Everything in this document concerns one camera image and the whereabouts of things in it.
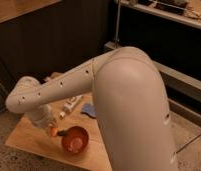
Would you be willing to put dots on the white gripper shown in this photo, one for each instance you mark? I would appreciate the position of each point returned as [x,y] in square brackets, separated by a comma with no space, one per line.
[42,117]

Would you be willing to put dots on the orange pepper with dark stem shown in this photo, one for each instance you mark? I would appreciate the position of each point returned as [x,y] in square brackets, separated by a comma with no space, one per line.
[54,131]

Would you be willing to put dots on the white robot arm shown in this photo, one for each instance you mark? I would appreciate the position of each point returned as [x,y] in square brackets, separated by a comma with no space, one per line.
[130,102]

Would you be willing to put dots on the dark red ceramic bowl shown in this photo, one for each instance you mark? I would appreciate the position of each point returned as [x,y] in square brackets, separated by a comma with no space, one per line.
[75,139]

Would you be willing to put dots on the red and white box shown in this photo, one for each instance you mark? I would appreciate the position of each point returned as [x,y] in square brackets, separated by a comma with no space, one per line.
[71,103]

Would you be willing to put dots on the blue cloth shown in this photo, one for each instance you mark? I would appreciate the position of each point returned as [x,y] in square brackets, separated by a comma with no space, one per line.
[89,110]

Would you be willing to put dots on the metal pole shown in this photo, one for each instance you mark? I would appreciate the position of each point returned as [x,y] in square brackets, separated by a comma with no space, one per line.
[117,24]

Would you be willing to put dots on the grey metal beam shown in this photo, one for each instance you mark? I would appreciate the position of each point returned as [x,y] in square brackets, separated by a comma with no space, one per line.
[174,79]

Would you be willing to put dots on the shelf with clutter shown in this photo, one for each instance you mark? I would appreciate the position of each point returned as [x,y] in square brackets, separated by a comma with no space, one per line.
[187,12]

